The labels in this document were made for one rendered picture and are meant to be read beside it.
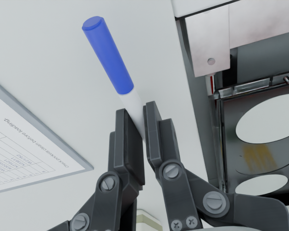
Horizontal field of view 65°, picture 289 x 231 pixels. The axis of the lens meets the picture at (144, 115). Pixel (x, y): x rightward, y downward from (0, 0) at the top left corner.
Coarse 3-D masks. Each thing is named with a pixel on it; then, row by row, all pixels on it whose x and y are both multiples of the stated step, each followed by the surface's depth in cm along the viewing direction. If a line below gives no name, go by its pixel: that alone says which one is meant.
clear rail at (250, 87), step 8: (280, 72) 24; (288, 72) 24; (256, 80) 24; (264, 80) 24; (272, 80) 24; (280, 80) 24; (224, 88) 25; (232, 88) 25; (240, 88) 25; (248, 88) 24; (256, 88) 24; (264, 88) 24; (208, 96) 26; (216, 96) 25; (224, 96) 25; (232, 96) 25
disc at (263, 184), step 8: (264, 176) 42; (272, 176) 42; (280, 176) 43; (240, 184) 44; (248, 184) 44; (256, 184) 45; (264, 184) 45; (272, 184) 45; (280, 184) 45; (240, 192) 47; (248, 192) 48; (256, 192) 48; (264, 192) 48
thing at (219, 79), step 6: (234, 48) 27; (234, 54) 27; (234, 60) 28; (234, 66) 29; (222, 72) 29; (228, 72) 29; (234, 72) 29; (222, 78) 30; (228, 78) 30; (234, 78) 30; (222, 84) 31; (228, 84) 31; (222, 114) 37; (222, 120) 38
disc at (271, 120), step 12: (288, 96) 26; (252, 108) 27; (264, 108) 27; (276, 108) 28; (288, 108) 28; (240, 120) 29; (252, 120) 29; (264, 120) 29; (276, 120) 29; (288, 120) 30; (240, 132) 31; (252, 132) 31; (264, 132) 31; (276, 132) 32; (288, 132) 32
